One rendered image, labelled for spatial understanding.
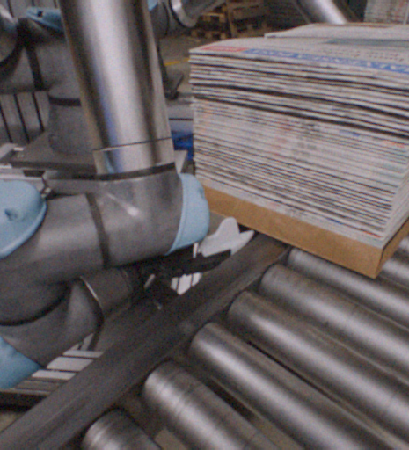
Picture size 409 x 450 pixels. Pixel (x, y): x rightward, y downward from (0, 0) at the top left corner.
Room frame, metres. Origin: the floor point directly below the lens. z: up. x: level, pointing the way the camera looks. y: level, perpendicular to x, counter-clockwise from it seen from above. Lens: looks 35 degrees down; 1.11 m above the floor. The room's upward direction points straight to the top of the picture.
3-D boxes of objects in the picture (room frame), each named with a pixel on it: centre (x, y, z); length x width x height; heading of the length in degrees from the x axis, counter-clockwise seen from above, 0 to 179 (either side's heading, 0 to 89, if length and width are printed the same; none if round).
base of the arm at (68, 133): (0.73, 0.24, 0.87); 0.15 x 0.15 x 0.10
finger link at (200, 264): (0.39, 0.01, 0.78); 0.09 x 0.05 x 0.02; 112
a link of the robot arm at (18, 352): (0.26, 0.17, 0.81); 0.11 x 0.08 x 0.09; 138
